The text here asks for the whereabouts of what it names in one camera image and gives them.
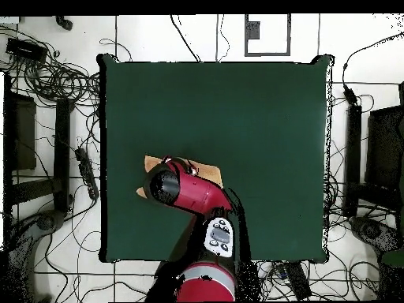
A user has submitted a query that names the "tan terry towel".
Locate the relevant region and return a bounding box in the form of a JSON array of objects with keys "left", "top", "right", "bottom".
[{"left": 135, "top": 154, "right": 224, "bottom": 200}]

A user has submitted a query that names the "long black power strip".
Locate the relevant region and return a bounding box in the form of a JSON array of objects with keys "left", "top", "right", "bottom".
[{"left": 74, "top": 147, "right": 101, "bottom": 201}]

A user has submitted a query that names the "dark green tablecloth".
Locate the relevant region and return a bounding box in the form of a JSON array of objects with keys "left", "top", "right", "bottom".
[{"left": 97, "top": 53, "right": 335, "bottom": 264}]

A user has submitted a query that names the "dark tripod base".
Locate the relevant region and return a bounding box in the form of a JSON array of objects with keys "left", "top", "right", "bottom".
[
  {"left": 348, "top": 215, "right": 404, "bottom": 253},
  {"left": 6, "top": 208, "right": 68, "bottom": 302}
]

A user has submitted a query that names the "wide black power strip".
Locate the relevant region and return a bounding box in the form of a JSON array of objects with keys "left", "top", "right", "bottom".
[{"left": 282, "top": 260, "right": 313, "bottom": 301}]

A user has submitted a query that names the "small black curved object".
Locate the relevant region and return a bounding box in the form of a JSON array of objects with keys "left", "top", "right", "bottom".
[{"left": 54, "top": 14, "right": 74, "bottom": 32}]

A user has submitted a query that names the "black adapter box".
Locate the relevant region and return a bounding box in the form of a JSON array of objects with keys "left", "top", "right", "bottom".
[{"left": 5, "top": 36, "right": 49, "bottom": 63}]

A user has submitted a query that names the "black metal stand frame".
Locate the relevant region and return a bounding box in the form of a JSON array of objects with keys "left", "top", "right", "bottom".
[
  {"left": 342, "top": 80, "right": 404, "bottom": 222},
  {"left": 2, "top": 71, "right": 76, "bottom": 216}
]

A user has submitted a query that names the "long black floor cable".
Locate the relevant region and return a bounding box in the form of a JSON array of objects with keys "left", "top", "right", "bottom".
[{"left": 170, "top": 14, "right": 203, "bottom": 63}]

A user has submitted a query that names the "black cable tangle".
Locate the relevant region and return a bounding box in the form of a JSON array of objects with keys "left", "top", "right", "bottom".
[{"left": 0, "top": 24, "right": 102, "bottom": 108}]

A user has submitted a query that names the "grey square floor frame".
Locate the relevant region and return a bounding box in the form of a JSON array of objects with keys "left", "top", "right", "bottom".
[{"left": 244, "top": 13, "right": 292, "bottom": 58}]

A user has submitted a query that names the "black cable with plug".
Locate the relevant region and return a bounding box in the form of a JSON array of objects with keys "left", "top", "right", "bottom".
[{"left": 341, "top": 31, "right": 404, "bottom": 107}]

